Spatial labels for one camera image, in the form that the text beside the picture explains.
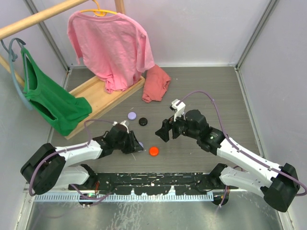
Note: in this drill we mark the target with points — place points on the wooden clothes rack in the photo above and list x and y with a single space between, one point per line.
38 17

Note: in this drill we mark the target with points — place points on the salmon folded shirt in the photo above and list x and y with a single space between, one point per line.
156 84

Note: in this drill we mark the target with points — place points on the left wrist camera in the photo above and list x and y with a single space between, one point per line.
124 123

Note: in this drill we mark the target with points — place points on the orange earbud case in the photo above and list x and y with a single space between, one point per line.
154 151

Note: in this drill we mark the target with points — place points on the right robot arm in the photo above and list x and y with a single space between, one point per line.
276 184

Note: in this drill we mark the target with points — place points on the pink t-shirt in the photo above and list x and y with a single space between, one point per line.
115 48

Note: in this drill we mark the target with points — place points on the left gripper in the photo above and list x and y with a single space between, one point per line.
132 139

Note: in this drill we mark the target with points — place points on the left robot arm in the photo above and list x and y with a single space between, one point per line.
51 166

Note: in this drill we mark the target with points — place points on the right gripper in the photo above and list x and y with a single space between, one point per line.
167 124

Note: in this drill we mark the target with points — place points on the black earbud case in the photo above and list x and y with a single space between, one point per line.
143 121

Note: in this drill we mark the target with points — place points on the white cable duct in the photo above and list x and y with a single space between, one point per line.
171 197

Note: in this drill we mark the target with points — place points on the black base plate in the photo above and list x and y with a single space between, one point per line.
184 183

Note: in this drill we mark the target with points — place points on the yellow hanger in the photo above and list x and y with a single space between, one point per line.
98 11

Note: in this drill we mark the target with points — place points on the grey-blue hanger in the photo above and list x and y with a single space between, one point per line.
17 80

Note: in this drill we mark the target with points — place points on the green tank top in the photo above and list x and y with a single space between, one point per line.
58 107

